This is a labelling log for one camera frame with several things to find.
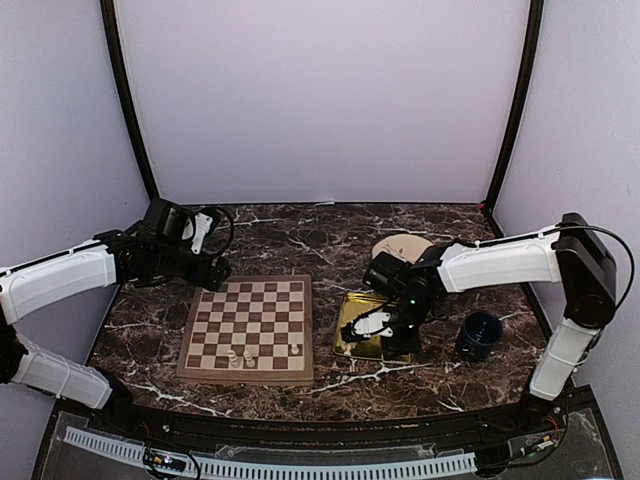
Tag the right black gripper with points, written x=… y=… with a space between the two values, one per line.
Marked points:
x=410 y=345

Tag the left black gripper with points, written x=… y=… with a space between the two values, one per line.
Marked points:
x=214 y=278

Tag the gold metal tray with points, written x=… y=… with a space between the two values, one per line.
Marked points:
x=356 y=304

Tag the wooden chess board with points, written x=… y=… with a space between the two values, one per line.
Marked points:
x=263 y=314

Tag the white chess queen piece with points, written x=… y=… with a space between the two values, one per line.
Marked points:
x=233 y=359

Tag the white chess king piece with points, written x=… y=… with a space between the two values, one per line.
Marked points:
x=249 y=359

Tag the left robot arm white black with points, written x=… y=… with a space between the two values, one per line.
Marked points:
x=167 y=243

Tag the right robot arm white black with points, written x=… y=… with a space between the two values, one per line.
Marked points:
x=569 y=253

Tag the beige floral ceramic plate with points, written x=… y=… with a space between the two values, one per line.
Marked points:
x=406 y=247

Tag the dark blue mug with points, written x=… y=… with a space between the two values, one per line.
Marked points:
x=479 y=333

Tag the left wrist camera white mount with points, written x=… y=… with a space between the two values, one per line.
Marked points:
x=201 y=224

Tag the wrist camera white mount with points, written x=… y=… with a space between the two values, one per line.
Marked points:
x=201 y=224
x=367 y=326

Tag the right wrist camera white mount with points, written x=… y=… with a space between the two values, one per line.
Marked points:
x=367 y=326

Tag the white cable duct strip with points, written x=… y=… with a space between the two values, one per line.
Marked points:
x=168 y=464

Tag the left black frame post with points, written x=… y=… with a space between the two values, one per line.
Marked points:
x=119 y=71

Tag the black frame post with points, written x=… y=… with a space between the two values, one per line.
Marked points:
x=523 y=80
x=119 y=71

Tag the right black frame post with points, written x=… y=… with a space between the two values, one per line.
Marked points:
x=523 y=80

